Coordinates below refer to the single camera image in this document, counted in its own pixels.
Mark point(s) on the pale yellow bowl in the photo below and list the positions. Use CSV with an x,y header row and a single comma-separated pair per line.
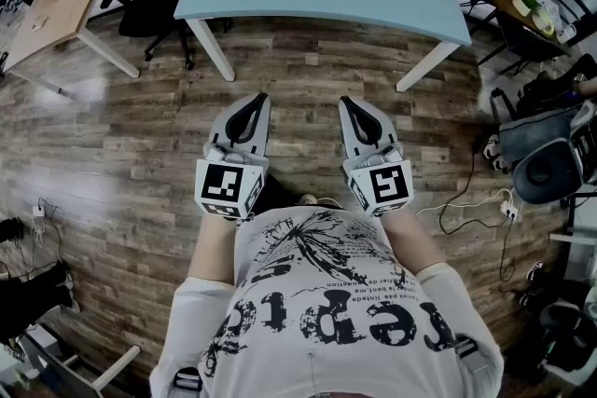
x,y
545,24

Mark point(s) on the white cup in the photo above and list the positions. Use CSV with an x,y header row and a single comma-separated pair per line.
x,y
568,32

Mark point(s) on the pair of black white sneakers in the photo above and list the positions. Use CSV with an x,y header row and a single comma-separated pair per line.
x,y
493,154

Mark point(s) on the grey office chair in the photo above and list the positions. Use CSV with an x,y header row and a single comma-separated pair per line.
x,y
550,154

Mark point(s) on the person's white printed shirt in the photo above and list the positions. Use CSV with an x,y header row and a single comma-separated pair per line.
x,y
326,317

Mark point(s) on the person's beige shoe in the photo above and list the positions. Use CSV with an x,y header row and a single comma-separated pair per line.
x,y
309,199

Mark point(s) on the small white desk item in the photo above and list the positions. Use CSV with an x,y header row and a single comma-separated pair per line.
x,y
39,22

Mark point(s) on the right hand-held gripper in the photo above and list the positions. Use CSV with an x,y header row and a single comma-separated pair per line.
x,y
387,184

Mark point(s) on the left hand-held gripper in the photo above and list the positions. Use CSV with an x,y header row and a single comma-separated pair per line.
x,y
219,186

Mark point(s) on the person's right forearm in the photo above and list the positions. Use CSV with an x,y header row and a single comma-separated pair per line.
x,y
412,242

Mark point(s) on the person's left forearm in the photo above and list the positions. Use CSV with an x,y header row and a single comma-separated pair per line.
x,y
212,247

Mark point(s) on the white power adapter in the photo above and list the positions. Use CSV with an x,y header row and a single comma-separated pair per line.
x,y
38,210

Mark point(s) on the light wooden desk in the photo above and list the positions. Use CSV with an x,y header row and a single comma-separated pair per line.
x,y
56,9

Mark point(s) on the white power strip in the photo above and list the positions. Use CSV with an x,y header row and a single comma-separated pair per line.
x,y
510,209

